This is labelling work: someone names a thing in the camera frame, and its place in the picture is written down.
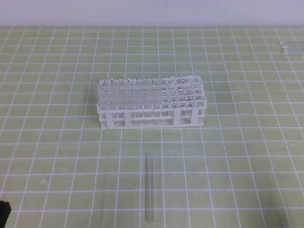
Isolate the clear glass test tube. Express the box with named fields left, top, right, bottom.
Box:
left=144, top=154, right=154, bottom=222

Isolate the white plastic test tube rack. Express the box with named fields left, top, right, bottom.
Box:
left=96, top=76, right=207, bottom=130

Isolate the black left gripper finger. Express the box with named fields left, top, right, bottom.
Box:
left=0, top=200, right=11, bottom=228

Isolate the spare glass tubes pile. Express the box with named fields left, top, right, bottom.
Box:
left=278, top=41, right=304, bottom=56

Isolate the green grid tablecloth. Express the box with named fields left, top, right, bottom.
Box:
left=0, top=27, right=304, bottom=228

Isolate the clear test tube in rack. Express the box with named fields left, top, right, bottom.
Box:
left=112, top=79, right=120, bottom=110
left=104, top=79, right=112, bottom=110
left=121, top=78, right=130, bottom=110
left=135, top=79, right=143, bottom=110
left=144, top=78, right=153, bottom=110

